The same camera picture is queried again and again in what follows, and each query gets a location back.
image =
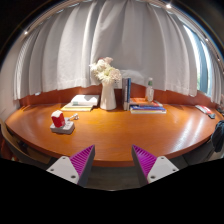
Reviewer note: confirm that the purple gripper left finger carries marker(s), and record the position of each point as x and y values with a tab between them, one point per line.
75	168

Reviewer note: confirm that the red charger plug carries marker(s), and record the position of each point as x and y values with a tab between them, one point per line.
58	118

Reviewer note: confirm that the yellow flat book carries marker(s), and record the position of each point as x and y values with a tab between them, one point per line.
71	107

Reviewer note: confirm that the white ceramic vase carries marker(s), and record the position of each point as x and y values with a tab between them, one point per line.
108	101

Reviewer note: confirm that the red flat object right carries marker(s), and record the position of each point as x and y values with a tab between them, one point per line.
206	111

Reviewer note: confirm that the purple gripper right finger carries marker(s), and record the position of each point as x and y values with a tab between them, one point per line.
149	167

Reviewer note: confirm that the grey power strip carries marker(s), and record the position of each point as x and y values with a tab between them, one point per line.
68	128

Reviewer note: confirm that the white book on stack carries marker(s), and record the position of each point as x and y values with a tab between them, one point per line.
86	100

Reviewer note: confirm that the white curtain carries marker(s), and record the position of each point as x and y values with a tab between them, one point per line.
144	42

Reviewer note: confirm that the white flower bouquet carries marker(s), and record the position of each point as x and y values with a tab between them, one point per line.
104	72

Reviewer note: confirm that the upright blue book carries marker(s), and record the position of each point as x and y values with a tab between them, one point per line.
128	90

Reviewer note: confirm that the orange flat book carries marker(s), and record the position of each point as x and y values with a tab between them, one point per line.
143	101

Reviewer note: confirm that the upright grey book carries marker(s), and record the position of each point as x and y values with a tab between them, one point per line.
124	93

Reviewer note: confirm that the blue flat book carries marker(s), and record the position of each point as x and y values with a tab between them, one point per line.
147	110

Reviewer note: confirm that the window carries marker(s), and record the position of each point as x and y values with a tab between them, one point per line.
203	62

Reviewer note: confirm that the dark chair back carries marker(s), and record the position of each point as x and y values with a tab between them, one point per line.
217	137

